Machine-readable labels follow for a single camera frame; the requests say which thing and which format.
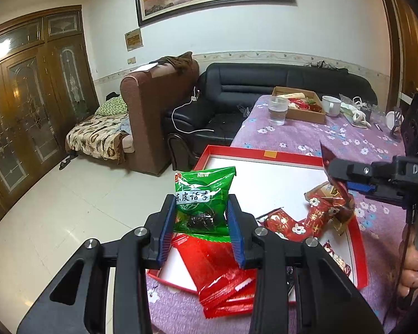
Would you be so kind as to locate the maroon Soulkiss cake packet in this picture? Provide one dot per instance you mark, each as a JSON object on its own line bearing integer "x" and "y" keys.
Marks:
{"x": 334, "y": 192}

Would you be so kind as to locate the red gift box tray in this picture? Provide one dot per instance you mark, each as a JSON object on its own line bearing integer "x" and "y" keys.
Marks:
{"x": 267, "y": 180}

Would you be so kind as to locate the red flower snack packet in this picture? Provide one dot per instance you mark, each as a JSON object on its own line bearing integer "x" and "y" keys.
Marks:
{"x": 319, "y": 213}

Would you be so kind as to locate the white plush toy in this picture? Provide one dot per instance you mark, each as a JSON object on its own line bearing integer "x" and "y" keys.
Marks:
{"x": 357, "y": 118}

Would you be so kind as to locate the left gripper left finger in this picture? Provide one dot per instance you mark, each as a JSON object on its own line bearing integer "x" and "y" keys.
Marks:
{"x": 75, "y": 299}

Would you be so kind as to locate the person right hand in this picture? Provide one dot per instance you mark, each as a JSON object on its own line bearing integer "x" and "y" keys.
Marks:
{"x": 409, "y": 275}

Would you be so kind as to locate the patterned blanket bed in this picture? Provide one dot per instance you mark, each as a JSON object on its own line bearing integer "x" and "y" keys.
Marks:
{"x": 101, "y": 135}

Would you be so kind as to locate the clear water cup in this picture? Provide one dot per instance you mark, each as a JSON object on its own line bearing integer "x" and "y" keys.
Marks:
{"x": 278, "y": 108}

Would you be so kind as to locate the green plum snack packet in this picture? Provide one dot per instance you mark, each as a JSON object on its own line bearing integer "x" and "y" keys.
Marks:
{"x": 201, "y": 202}

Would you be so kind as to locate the wooden cabinet doors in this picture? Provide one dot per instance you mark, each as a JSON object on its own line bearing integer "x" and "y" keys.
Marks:
{"x": 45, "y": 89}

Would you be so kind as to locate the red white heart packet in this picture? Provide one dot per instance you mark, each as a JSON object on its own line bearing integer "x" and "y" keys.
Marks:
{"x": 346, "y": 269}

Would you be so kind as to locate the long red snack pack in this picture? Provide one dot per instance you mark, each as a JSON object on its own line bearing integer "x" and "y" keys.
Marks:
{"x": 224, "y": 289}

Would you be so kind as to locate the black leather sofa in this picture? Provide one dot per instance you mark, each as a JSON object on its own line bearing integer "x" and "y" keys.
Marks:
{"x": 228, "y": 90}

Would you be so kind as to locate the black phone stand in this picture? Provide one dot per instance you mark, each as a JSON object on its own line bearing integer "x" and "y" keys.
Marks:
{"x": 397, "y": 122}

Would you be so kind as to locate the purple floral tablecloth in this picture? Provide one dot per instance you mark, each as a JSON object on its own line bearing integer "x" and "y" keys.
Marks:
{"x": 381, "y": 224}

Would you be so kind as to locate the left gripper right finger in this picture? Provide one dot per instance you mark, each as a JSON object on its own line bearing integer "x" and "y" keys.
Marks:
{"x": 326, "y": 300}

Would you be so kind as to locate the cardboard snack box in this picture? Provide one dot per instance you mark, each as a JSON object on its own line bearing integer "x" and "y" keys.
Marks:
{"x": 304, "y": 105}

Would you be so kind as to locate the white ceramic mug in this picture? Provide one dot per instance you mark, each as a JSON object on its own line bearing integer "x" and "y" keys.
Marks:
{"x": 331, "y": 106}

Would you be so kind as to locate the brown armchair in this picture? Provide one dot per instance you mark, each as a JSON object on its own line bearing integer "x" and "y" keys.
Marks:
{"x": 148, "y": 95}

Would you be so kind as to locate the white plastic jar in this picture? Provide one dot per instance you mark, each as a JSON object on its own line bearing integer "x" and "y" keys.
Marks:
{"x": 389, "y": 120}

